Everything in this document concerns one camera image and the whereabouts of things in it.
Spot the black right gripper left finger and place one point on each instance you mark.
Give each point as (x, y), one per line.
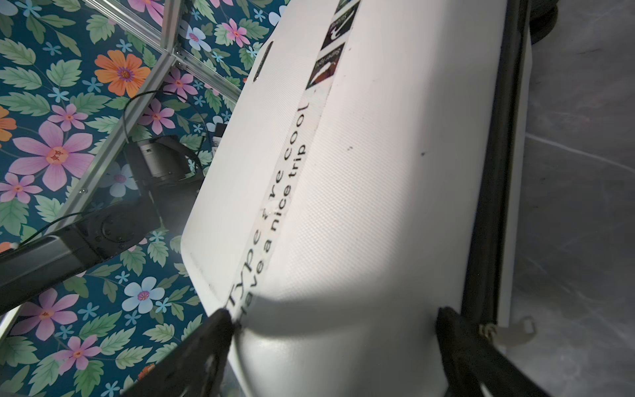
(196, 367)

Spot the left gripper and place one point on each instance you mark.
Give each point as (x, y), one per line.
(169, 175)

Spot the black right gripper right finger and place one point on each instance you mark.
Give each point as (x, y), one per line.
(473, 365)

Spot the white hard-shell suitcase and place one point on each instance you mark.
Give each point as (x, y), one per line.
(368, 177)

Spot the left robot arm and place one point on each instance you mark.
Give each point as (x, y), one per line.
(93, 239)

